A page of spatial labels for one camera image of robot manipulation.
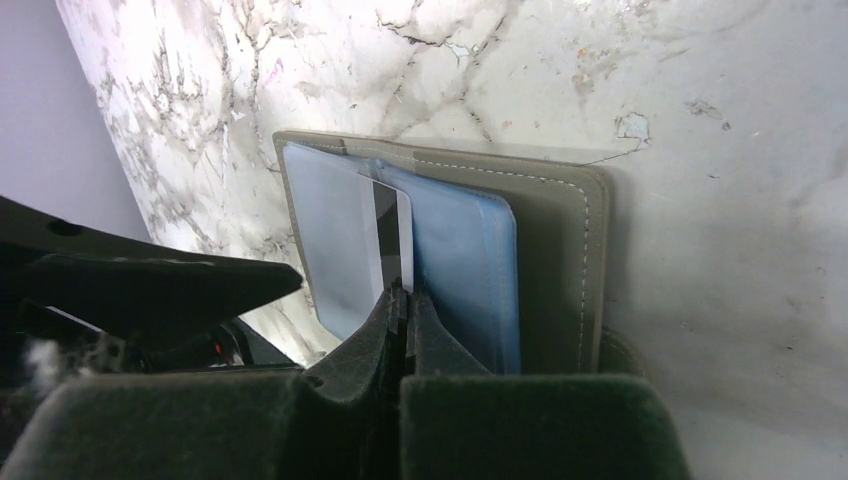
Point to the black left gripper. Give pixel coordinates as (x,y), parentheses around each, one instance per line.
(120,306)

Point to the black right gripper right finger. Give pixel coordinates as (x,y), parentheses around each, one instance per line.
(459,421)

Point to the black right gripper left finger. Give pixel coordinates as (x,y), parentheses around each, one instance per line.
(336,420)

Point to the white magnetic stripe card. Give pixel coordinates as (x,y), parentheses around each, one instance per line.
(387,215)

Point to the grey metal card holder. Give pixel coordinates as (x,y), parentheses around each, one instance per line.
(511,250)

